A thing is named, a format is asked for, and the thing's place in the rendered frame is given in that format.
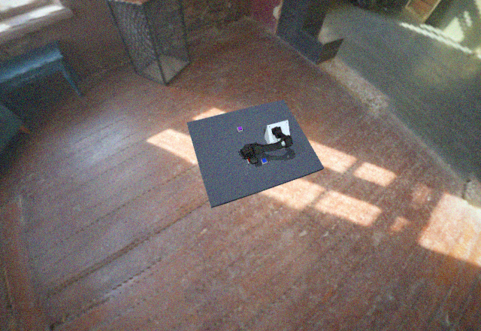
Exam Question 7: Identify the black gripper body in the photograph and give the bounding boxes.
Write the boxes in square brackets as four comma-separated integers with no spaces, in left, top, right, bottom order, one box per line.
[244,144,259,164]

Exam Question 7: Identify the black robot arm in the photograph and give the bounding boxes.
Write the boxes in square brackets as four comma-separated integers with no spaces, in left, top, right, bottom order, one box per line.
[240,126,293,159]

